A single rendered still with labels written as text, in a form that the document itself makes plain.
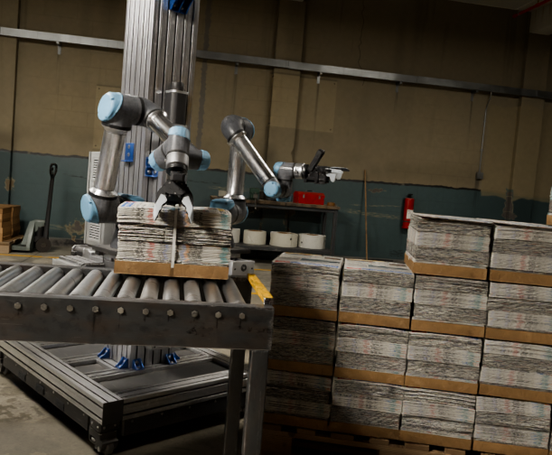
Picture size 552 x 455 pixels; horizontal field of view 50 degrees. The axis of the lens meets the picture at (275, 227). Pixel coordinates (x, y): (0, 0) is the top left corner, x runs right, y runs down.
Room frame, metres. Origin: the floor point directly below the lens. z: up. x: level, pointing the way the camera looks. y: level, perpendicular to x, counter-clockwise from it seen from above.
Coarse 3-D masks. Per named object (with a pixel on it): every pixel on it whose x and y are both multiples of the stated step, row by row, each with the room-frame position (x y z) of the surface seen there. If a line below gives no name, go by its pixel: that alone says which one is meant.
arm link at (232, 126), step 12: (228, 120) 2.88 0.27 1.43; (240, 120) 2.91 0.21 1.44; (228, 132) 2.85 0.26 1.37; (240, 132) 2.85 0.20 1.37; (240, 144) 2.84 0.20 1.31; (252, 156) 2.82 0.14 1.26; (252, 168) 2.82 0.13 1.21; (264, 168) 2.80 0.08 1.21; (264, 180) 2.79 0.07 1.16; (276, 180) 2.80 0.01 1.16; (276, 192) 2.75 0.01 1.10
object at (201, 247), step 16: (208, 208) 2.19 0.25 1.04; (192, 224) 1.97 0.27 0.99; (208, 224) 1.98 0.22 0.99; (224, 224) 1.99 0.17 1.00; (192, 240) 1.98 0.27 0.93; (208, 240) 1.98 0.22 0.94; (224, 240) 1.99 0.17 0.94; (192, 256) 1.98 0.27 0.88; (208, 256) 1.99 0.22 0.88; (224, 256) 2.00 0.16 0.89
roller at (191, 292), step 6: (186, 282) 1.98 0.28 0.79; (192, 282) 1.95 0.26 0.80; (186, 288) 1.87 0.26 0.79; (192, 288) 1.84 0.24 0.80; (198, 288) 1.89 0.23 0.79; (186, 294) 1.78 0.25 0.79; (192, 294) 1.74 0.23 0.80; (198, 294) 1.76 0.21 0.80; (186, 300) 1.70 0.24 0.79; (192, 300) 1.66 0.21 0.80; (198, 300) 1.68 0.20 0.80
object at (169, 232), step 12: (168, 216) 1.96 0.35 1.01; (180, 216) 1.97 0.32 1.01; (168, 228) 1.96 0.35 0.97; (180, 228) 1.97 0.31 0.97; (168, 240) 1.96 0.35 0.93; (180, 240) 1.97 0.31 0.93; (168, 252) 1.97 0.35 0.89; (180, 252) 1.98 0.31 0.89; (180, 264) 1.97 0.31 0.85; (168, 276) 1.98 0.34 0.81
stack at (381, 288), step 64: (320, 256) 2.71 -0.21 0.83; (320, 320) 2.42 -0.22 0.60; (448, 320) 2.35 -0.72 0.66; (512, 320) 2.32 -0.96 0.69; (320, 384) 2.42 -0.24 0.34; (384, 384) 2.38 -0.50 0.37; (512, 384) 2.31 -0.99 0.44; (320, 448) 2.54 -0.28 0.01; (384, 448) 2.37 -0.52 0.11; (448, 448) 2.35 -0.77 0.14
